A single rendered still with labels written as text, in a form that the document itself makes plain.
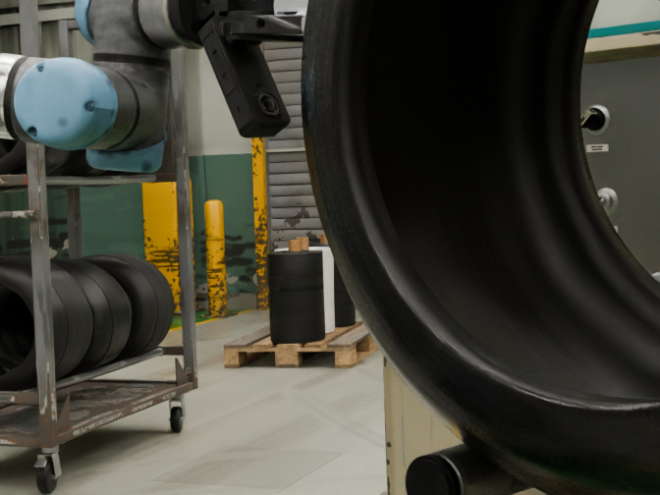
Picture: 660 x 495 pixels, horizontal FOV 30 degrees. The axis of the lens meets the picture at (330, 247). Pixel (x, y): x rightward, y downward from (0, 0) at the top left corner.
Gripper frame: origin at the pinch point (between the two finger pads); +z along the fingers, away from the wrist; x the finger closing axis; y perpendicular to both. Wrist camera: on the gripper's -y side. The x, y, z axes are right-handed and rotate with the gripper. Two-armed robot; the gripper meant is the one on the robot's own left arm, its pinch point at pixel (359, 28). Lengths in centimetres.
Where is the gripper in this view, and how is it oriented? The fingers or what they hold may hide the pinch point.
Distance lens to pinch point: 100.9
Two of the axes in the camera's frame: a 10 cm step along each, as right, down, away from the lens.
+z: 7.2, 1.1, -6.9
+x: 7.0, -0.7, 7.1
